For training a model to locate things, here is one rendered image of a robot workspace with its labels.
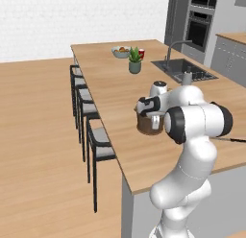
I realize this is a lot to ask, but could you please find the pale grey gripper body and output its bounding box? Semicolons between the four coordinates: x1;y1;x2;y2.
149;113;162;131

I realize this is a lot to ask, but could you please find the grey soap dispenser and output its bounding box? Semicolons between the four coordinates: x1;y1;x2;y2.
182;65;193;86

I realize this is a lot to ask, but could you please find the black stool with grey seat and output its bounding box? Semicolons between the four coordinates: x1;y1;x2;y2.
69;64;85;118
86;117;117;214
72;75;89;144
77;87;102;163

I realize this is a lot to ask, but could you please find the dark grey sink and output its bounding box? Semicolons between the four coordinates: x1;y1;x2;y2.
150;58;220;84

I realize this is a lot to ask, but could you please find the green plant in grey pot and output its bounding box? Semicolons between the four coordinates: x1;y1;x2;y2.
127;46;144;75

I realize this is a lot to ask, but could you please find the grey tap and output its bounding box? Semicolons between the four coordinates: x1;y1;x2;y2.
164;39;193;72

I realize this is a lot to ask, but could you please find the white bowl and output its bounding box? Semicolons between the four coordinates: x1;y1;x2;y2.
111;45;132;60

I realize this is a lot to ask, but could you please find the thin black flat object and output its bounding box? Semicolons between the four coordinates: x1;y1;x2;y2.
212;136;246;144

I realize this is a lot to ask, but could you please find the grey kitchen island base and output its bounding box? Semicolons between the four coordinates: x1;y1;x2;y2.
120;165;246;238

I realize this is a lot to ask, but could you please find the grey cupboard run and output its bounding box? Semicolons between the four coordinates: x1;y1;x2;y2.
209;32;246;88

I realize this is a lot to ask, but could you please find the grey fridge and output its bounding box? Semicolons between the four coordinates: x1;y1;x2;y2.
163;0;193;47

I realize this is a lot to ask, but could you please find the black built-in oven stack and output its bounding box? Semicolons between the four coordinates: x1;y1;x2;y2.
184;0;220;54

